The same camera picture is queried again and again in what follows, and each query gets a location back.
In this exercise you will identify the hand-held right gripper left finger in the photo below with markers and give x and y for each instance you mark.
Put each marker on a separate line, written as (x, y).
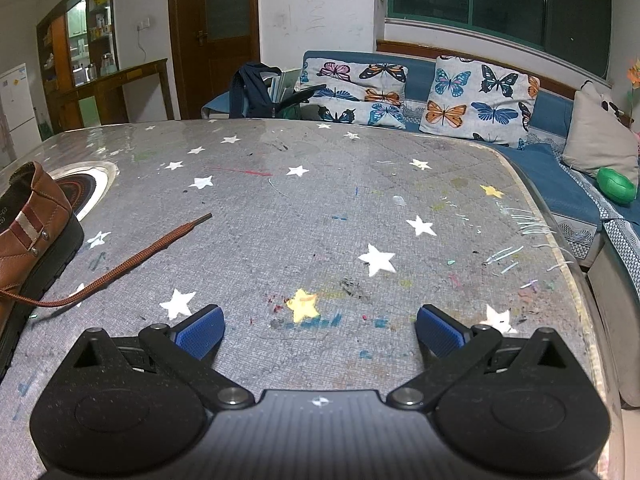
(200, 332)

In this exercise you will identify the panda plush toy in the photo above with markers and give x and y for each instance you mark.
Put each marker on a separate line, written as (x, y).
(612, 110)

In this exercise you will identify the dark blue backpack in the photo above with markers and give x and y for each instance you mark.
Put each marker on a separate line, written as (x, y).
(252, 90)

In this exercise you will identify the white refrigerator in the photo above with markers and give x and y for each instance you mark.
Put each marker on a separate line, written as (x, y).
(17, 110)

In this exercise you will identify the brown leather shoe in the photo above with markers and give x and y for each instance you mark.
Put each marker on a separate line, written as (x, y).
(30, 255)

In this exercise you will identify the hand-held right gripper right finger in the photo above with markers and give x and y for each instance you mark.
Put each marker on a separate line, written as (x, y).
(440, 332)

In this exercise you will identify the pink toy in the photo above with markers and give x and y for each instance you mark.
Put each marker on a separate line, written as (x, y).
(636, 140)

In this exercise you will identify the white wall socket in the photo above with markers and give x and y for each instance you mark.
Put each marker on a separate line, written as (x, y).
(143, 25)

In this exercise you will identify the plain grey pillow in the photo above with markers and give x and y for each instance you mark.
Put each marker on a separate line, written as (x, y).
(595, 140)

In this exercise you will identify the blue sofa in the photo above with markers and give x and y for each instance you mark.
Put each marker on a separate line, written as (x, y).
(540, 170)

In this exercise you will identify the artificial flowers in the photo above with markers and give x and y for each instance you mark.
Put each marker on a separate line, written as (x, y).
(635, 77)

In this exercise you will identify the wooden shelf cabinet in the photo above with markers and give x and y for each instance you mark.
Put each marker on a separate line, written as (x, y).
(60, 60)

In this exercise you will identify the brown wooden door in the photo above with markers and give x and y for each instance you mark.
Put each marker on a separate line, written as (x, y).
(225, 80)

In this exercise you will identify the brown shoelace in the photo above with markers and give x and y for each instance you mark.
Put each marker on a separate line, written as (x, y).
(150, 245)

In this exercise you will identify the grey patterned sofa cover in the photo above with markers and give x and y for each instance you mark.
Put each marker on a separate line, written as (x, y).
(575, 220)

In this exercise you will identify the stack of books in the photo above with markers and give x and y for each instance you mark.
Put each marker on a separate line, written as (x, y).
(286, 82)

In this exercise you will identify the brown wooden side table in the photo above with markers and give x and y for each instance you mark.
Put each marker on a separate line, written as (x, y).
(125, 77)

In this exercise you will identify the green round toy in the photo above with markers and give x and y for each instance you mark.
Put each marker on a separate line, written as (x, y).
(615, 185)

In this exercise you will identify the green framed window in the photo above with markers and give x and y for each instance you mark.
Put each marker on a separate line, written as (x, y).
(500, 5)

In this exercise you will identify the butterfly print pillow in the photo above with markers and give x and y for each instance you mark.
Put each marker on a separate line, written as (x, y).
(360, 112)
(350, 72)

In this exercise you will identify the large butterfly print cushion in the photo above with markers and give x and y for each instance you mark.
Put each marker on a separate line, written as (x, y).
(475, 100)

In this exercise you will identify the grey star-print table cover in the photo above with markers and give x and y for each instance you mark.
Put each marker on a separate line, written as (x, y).
(300, 210)

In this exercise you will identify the brown wooden sofa backboard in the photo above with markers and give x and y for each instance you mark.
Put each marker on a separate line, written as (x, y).
(415, 50)

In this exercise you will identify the black curved plastic object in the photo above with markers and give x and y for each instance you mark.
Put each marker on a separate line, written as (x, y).
(300, 96)

